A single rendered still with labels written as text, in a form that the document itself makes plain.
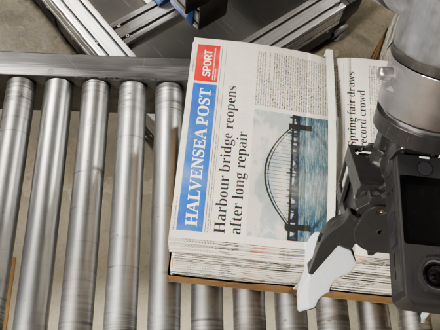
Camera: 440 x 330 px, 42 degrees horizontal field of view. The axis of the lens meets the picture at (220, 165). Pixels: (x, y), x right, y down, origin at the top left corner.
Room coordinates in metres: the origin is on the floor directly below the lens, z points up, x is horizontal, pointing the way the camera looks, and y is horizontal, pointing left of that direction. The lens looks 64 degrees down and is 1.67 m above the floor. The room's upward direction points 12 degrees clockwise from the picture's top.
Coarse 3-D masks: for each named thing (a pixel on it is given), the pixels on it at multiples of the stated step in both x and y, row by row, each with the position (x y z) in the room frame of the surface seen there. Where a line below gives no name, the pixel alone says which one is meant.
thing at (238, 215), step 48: (192, 48) 0.47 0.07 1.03; (240, 48) 0.48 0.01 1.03; (192, 96) 0.39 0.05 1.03; (240, 96) 0.41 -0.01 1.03; (288, 96) 0.42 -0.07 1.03; (192, 144) 0.33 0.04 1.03; (240, 144) 0.34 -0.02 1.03; (288, 144) 0.35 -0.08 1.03; (192, 192) 0.26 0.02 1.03; (240, 192) 0.28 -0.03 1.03; (288, 192) 0.29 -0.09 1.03; (192, 240) 0.21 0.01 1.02; (240, 240) 0.22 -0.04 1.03; (288, 240) 0.23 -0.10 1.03
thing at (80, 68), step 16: (0, 64) 0.52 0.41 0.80; (16, 64) 0.53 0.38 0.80; (32, 64) 0.53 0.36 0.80; (48, 64) 0.54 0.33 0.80; (64, 64) 0.55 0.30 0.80; (80, 64) 0.55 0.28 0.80; (96, 64) 0.56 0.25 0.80; (112, 64) 0.57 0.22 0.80; (128, 64) 0.57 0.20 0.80; (144, 64) 0.58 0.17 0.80; (160, 64) 0.59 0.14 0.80; (176, 64) 0.60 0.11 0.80; (0, 80) 0.50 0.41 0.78; (32, 80) 0.51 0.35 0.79; (80, 80) 0.53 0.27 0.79; (112, 80) 0.54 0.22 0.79; (128, 80) 0.54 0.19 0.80; (144, 80) 0.55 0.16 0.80; (160, 80) 0.56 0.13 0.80; (176, 80) 0.56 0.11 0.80; (0, 96) 0.50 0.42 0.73; (80, 96) 0.53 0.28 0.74; (112, 96) 0.54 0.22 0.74; (112, 112) 0.54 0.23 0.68
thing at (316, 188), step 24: (312, 72) 0.47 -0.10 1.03; (336, 72) 0.48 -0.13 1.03; (312, 96) 0.43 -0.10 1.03; (336, 96) 0.44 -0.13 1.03; (312, 120) 0.40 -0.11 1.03; (336, 120) 0.40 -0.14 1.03; (312, 144) 0.36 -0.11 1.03; (336, 144) 0.37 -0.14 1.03; (312, 168) 0.33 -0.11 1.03; (336, 168) 0.34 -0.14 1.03; (312, 192) 0.30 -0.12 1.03; (312, 216) 0.27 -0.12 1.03
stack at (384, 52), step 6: (396, 18) 1.27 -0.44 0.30; (390, 24) 1.32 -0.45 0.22; (396, 24) 1.23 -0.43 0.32; (390, 30) 1.27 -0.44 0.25; (384, 36) 1.31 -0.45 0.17; (390, 36) 1.20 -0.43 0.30; (378, 42) 1.33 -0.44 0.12; (384, 42) 1.25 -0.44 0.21; (390, 42) 1.14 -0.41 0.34; (378, 48) 1.28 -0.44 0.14; (384, 48) 1.19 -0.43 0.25; (372, 54) 1.32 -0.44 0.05; (378, 54) 1.23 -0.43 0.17; (384, 54) 1.13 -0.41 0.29; (384, 60) 1.09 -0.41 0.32
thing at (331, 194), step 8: (328, 56) 0.50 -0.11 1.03; (328, 64) 0.49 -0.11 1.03; (328, 72) 0.47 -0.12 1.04; (328, 80) 0.46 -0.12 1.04; (328, 88) 0.44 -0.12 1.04; (328, 96) 0.43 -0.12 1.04; (328, 104) 0.42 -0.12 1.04; (328, 112) 0.41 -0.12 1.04; (328, 120) 0.39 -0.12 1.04; (328, 128) 0.38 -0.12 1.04; (328, 136) 0.37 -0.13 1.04; (328, 144) 0.36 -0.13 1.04; (328, 152) 0.35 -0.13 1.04; (328, 160) 0.34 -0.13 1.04; (328, 168) 0.33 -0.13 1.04; (328, 176) 0.32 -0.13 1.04; (328, 184) 0.31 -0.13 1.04; (328, 192) 0.30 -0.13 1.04; (328, 200) 0.29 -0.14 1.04; (328, 208) 0.28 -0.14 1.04; (328, 216) 0.27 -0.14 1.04
